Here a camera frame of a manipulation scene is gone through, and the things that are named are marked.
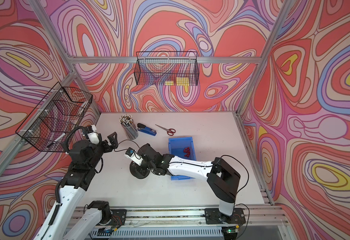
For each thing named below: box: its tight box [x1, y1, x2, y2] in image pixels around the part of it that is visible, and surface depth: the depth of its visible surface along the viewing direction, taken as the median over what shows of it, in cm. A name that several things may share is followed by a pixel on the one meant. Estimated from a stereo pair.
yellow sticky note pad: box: [176, 77, 190, 89], surface depth 92 cm
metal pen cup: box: [119, 114, 139, 141], surface depth 95 cm
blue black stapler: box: [137, 123, 157, 136], surface depth 107 cm
